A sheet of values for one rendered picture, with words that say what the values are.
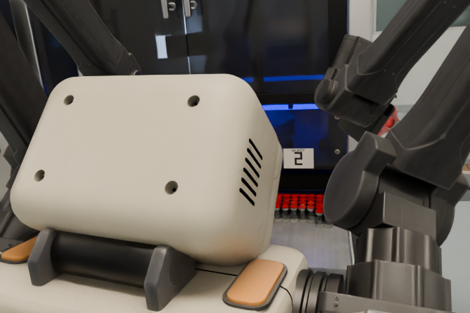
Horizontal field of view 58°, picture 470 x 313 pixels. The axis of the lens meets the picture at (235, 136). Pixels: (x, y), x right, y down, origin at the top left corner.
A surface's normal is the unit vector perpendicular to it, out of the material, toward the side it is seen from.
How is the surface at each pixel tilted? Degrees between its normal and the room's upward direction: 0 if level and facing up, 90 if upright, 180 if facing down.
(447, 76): 64
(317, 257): 0
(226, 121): 58
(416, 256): 44
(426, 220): 49
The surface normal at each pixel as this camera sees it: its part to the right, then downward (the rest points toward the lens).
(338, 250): -0.07, -0.96
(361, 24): -0.18, 0.29
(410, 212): 0.30, -0.47
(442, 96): -0.92, -0.34
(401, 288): -0.18, -0.58
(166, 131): -0.31, -0.43
